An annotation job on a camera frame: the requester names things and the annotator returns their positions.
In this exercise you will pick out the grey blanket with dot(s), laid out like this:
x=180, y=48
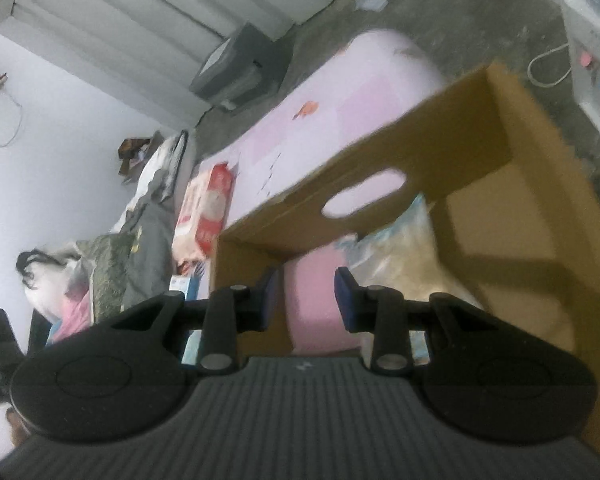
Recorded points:
x=150, y=240

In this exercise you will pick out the pink cloth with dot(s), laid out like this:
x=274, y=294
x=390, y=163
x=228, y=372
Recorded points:
x=75, y=315

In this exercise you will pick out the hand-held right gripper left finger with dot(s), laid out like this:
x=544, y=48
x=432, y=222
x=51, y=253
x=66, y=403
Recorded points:
x=271, y=302

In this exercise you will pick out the white shelf unit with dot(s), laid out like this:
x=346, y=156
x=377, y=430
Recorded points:
x=592, y=35

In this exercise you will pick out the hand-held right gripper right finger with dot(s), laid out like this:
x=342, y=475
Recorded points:
x=345, y=302

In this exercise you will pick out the brown cardboard box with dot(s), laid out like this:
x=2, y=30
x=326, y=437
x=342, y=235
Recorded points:
x=480, y=125

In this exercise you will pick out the dark green patterned cloth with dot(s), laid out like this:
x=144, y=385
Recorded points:
x=107, y=270

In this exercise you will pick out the red and white wipes pack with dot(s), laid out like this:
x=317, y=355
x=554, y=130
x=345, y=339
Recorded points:
x=205, y=210

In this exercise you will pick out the white pleated curtain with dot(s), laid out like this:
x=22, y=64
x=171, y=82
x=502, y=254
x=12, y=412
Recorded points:
x=130, y=10

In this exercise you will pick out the brown paper bag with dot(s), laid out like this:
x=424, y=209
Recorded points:
x=132, y=152

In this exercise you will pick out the clear plastic bag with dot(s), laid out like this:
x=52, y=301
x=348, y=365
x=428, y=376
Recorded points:
x=405, y=250

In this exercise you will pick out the white and black pillow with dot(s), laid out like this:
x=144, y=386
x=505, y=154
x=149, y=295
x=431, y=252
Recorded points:
x=165, y=165

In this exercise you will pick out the grey bin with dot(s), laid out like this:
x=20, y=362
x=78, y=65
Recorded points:
x=235, y=65

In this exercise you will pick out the blue and white packet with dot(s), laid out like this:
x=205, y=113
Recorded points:
x=195, y=285

